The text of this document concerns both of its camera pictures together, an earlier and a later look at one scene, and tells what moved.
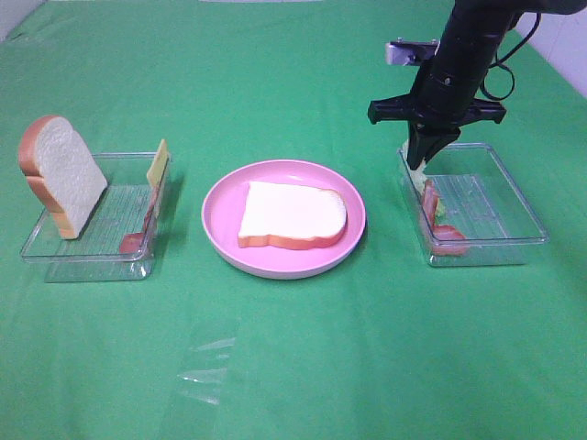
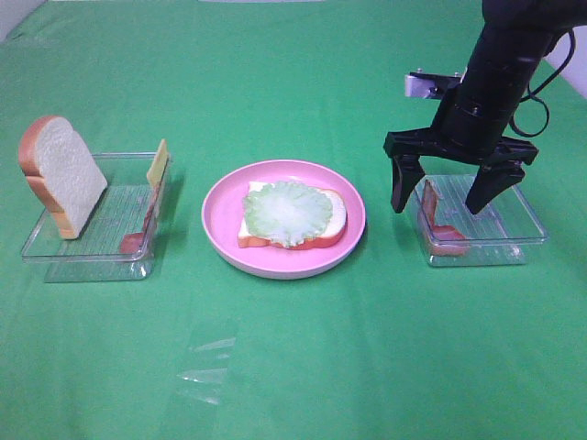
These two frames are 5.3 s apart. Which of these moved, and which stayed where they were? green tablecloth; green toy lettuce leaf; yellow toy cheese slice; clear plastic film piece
Moved: green toy lettuce leaf
Stayed: yellow toy cheese slice; clear plastic film piece; green tablecloth
